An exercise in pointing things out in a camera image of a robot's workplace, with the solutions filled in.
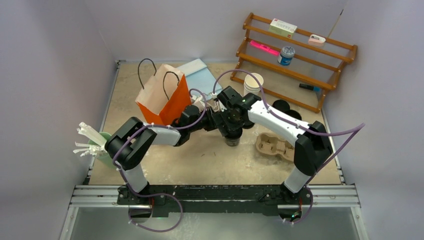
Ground green straw holder cup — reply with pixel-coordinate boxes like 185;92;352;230
87;132;116;168

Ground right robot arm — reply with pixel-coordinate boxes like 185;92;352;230
214;86;333;204

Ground light blue paper bag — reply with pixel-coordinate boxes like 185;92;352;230
177;58;216;100

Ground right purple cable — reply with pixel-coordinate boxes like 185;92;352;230
211;68;366;226

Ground black cup lid rear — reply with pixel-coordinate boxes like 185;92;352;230
272;99;291;113

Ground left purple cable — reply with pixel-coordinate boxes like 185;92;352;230
111;88;209;233

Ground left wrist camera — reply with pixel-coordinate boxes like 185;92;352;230
191;95;206;111

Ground stacked white paper cups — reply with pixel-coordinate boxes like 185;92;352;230
243;73;264;96

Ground pink white tape dispenser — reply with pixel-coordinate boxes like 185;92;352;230
307;34;326;47

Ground orange paper bag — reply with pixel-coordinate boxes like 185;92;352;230
135;64;191;125

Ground blue white round tin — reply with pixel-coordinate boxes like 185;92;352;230
277;46;296;66

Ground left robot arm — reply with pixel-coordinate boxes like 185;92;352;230
104;105;217;205

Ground thin wooden stick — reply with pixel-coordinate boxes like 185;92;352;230
327;9;344;38

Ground purple cable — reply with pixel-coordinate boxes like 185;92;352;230
111;88;209;233
211;68;366;226

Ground white green box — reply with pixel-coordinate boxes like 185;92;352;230
268;18;298;39

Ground black paper cup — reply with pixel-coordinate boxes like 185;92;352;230
225;136;241;147
284;109;302;121

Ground pink highlighter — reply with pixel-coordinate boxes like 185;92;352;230
249;40;280;56

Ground wooden shelf rack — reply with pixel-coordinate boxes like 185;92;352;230
235;12;358;113

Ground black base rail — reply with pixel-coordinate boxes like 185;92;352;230
117;184;314;221

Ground black blue marker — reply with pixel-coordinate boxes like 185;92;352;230
299;83;321;92

